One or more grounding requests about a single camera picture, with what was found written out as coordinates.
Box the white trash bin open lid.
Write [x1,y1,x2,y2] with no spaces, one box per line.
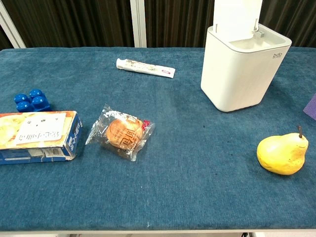
[200,0,293,113]

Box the pastry in clear plastic wrapper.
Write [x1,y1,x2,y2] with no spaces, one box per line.
[85,103,156,162]

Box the white toothpaste tube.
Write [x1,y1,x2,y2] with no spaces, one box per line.
[116,58,176,79]

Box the blue table cloth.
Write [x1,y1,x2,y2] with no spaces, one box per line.
[0,46,316,233]

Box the blue and orange snack box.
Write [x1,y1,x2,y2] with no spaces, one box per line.
[0,110,83,165]

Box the blue toy building block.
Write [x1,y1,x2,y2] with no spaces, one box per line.
[13,88,52,113]

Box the dark pleated curtain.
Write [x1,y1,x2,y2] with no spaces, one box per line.
[0,0,316,50]

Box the yellow pear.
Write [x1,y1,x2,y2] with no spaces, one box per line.
[256,125,310,176]

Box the purple cloth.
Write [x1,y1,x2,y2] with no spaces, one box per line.
[303,93,316,121]

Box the white vertical frame post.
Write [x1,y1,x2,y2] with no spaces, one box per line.
[130,0,147,48]

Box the white slanted frame bar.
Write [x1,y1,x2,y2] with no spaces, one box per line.
[0,1,27,49]

